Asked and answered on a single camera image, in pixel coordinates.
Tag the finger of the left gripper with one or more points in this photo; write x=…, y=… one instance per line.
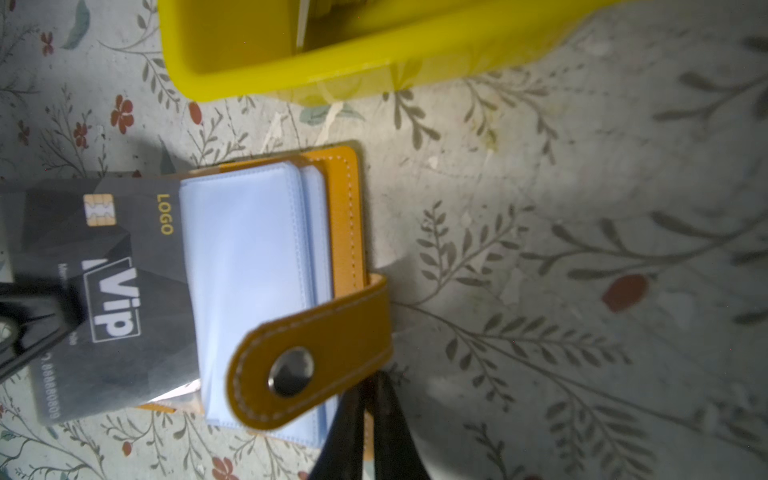
x=35, y=317

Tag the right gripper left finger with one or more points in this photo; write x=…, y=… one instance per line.
x=341, y=457

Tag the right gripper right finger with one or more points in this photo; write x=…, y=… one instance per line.
x=395, y=454

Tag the yellow plastic card tray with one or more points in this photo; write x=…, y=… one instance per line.
x=219, y=49

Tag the yellow leather card holder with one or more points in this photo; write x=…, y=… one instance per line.
x=253, y=279

